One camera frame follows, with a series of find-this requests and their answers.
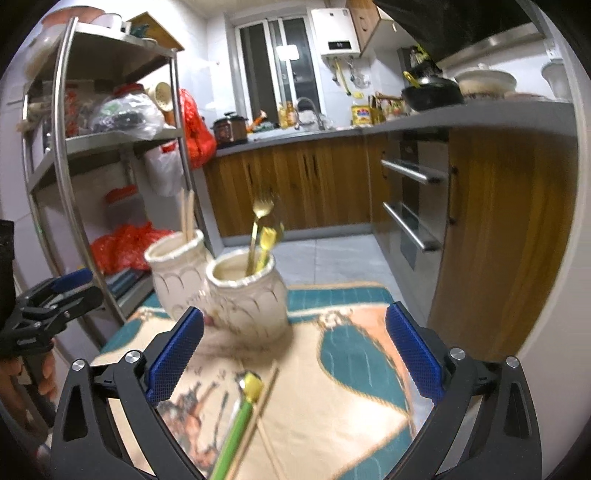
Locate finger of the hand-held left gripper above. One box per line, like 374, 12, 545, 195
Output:
16, 268, 94, 309
21, 287, 105, 334

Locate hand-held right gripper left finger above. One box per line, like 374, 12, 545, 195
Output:
51, 306, 205, 480

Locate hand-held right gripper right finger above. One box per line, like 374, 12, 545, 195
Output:
386, 303, 542, 480

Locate white ceramic double utensil holder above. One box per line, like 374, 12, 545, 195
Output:
144, 228, 290, 346

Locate yellow-headed plastic spoon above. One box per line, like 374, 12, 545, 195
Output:
255, 228, 278, 271
209, 370, 265, 480

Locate gold metal fork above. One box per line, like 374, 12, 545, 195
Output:
246, 196, 276, 276

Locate person's left hand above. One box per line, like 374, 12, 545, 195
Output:
35, 338, 59, 403

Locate crumpled red plastic bag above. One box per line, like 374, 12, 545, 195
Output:
89, 222, 163, 276

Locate red-lidded jar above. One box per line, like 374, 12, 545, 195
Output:
105, 185, 140, 232

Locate printed table cloth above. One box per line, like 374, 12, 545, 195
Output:
90, 281, 444, 480

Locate metal shelf rack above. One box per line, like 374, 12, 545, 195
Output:
19, 16, 214, 325

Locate white plastic bag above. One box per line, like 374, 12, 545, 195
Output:
143, 142, 186, 198

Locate wooden base cabinets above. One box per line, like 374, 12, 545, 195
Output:
202, 127, 579, 366

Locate built-in steel oven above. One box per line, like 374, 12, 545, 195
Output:
380, 131, 452, 271

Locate clear bag of dark items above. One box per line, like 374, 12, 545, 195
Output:
89, 93, 165, 140

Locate hanging red plastic bag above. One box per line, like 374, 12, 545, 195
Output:
177, 88, 218, 169

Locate beige plastic strainer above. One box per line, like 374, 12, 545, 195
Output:
150, 82, 175, 114

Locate dark red pressure cooker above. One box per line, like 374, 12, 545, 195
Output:
211, 112, 250, 148

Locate grey kitchen countertop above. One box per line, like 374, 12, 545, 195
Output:
214, 98, 581, 158

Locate knife block with scissors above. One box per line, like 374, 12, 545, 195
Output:
366, 94, 387, 125

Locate stacked bowls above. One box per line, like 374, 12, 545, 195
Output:
41, 4, 126, 34

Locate black wok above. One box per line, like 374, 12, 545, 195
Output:
400, 71, 465, 112

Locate wooden board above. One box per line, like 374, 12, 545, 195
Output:
126, 11, 186, 52

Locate metal sink faucet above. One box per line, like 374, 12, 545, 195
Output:
294, 96, 327, 131

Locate cooking oil bottles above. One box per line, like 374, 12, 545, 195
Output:
276, 101, 299, 129

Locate white clay pot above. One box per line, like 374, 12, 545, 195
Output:
454, 64, 518, 99

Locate kitchen window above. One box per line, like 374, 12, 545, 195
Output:
235, 17, 325, 126

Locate white water heater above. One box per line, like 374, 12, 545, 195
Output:
310, 6, 363, 59

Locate black range hood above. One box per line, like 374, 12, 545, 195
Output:
372, 0, 549, 64

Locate wooden wall cabinet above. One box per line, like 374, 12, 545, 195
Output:
346, 0, 385, 55

